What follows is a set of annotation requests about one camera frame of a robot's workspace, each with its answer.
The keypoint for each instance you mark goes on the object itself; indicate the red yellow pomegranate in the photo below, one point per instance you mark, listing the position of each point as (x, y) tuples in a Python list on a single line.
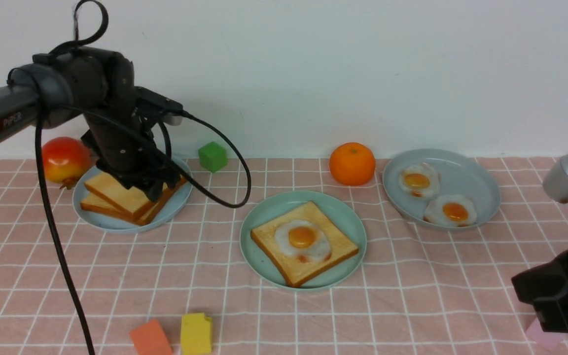
[(65, 160)]

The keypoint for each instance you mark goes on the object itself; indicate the green cube block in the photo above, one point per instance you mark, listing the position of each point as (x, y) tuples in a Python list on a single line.
[(212, 157)]

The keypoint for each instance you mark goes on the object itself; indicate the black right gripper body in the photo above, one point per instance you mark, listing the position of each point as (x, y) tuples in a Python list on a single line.
[(545, 288)]

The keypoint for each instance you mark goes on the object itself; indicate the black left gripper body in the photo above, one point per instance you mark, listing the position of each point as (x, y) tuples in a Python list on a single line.
[(126, 150)]

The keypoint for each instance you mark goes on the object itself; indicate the orange cube block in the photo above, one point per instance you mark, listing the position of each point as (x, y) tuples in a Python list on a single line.
[(150, 339)]

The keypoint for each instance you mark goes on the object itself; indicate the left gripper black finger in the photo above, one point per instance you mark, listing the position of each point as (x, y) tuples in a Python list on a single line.
[(154, 188)]

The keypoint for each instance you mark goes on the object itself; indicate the pink checked tablecloth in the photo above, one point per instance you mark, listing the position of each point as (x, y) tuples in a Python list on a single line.
[(417, 292)]

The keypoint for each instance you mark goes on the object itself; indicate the light blue bread plate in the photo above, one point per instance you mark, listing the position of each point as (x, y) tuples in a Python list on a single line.
[(113, 225)]

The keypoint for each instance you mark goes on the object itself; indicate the grey egg plate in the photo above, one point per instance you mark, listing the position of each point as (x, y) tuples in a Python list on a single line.
[(459, 175)]

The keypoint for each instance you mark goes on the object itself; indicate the yellow cube block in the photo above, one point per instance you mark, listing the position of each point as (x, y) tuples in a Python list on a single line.
[(196, 337)]

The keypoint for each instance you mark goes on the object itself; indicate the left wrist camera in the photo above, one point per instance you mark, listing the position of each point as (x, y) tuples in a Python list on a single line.
[(152, 105)]

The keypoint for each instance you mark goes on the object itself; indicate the orange tangerine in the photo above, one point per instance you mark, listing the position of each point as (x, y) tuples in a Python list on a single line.
[(352, 164)]

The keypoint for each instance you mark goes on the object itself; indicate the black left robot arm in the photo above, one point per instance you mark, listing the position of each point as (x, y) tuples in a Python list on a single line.
[(100, 85)]

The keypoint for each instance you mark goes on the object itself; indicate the fried egg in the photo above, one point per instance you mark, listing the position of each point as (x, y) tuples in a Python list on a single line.
[(420, 181), (302, 241), (451, 211)]

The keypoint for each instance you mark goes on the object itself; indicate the pink cube block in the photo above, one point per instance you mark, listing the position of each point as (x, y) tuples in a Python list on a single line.
[(547, 340)]

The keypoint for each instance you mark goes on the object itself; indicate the teal centre plate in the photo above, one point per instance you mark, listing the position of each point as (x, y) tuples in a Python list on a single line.
[(348, 217)]

